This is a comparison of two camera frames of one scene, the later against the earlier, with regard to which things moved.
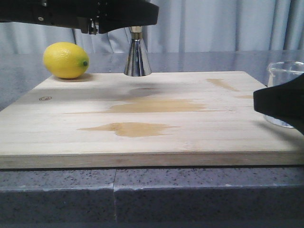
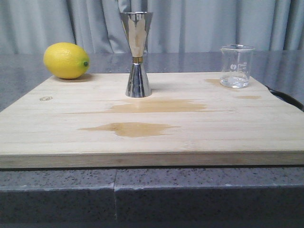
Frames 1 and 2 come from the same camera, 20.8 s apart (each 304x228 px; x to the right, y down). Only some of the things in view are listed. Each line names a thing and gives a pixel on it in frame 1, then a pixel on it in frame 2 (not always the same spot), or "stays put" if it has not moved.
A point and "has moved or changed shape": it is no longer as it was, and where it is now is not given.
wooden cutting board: [109, 119] stays put
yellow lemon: [66, 60] stays put
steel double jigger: [137, 63] has moved or changed shape
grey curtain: [181, 25] stays put
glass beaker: [280, 72] to [236, 65]
